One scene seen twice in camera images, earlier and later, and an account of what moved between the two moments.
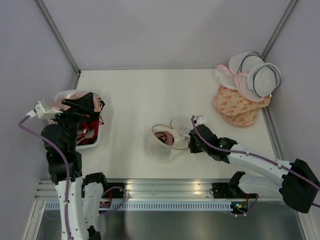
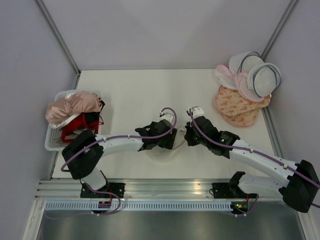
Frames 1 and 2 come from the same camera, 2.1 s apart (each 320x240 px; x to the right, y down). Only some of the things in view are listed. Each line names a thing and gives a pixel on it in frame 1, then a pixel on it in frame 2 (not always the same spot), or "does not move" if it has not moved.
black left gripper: x=84 y=102 → x=168 y=142
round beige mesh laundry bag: x=165 y=144 does not move
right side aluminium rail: x=274 y=136 does not move
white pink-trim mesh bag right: x=249 y=94 does not move
